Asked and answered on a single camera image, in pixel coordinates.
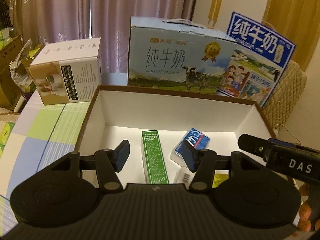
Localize checkered tablecloth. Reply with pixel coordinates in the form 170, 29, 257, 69
1, 92, 89, 235

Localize right hand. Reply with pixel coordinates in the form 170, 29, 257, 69
297, 183, 312, 232

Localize large brown cardboard box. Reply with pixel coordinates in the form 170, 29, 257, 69
74, 85, 274, 185

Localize quilted beige chair cover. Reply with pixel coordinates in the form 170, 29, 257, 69
263, 60, 307, 128

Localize green rectangular box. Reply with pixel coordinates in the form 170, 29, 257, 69
142, 130, 169, 184

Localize brown cardboard boxes on floor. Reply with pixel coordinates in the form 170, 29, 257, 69
0, 27, 43, 111

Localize light blue milk carton box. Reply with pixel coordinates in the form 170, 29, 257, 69
128, 17, 236, 94

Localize dark blue milk carton box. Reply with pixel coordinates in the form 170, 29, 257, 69
218, 12, 296, 107

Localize blue clear floss box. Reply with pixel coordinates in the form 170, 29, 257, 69
170, 128, 210, 167

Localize pink curtain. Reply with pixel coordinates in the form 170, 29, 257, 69
7, 0, 195, 75

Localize white brown product box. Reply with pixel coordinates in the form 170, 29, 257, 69
27, 37, 102, 105

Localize yellow snack packet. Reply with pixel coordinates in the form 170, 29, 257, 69
212, 173, 229, 188

